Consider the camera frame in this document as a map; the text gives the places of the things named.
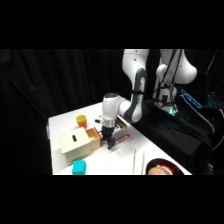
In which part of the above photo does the light wooden box with slot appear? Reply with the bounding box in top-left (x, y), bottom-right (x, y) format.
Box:
top-left (58, 127), bottom-right (93, 166)

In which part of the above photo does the thin metal chopstick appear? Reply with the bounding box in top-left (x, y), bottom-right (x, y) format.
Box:
top-left (132, 148), bottom-right (138, 175)
top-left (140, 150), bottom-right (146, 175)

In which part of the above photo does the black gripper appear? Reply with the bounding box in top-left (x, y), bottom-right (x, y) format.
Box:
top-left (100, 125), bottom-right (118, 150)

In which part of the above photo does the black cloth covered stand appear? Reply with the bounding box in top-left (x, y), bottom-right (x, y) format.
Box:
top-left (133, 98), bottom-right (215, 176)

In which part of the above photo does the orange cup with yellow rim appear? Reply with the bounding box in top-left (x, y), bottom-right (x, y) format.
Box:
top-left (75, 114), bottom-right (89, 130)

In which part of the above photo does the blue lit keyboard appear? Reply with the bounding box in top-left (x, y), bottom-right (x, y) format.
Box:
top-left (206, 93), bottom-right (224, 108)

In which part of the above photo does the black round plate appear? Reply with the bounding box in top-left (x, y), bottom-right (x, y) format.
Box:
top-left (145, 157), bottom-right (185, 176)

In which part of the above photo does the toy burger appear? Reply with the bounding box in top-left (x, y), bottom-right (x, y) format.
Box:
top-left (147, 165), bottom-right (172, 176)

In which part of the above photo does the red and white marker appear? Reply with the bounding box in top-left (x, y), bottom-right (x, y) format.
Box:
top-left (115, 133), bottom-right (131, 145)

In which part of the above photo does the teal rectangular block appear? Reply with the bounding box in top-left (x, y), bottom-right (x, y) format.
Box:
top-left (71, 160), bottom-right (88, 175)

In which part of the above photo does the yellow cable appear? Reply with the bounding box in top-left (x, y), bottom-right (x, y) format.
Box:
top-left (212, 108), bottom-right (224, 152)

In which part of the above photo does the device with blue glowing edge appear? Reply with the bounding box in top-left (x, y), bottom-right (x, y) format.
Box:
top-left (179, 87), bottom-right (204, 110)

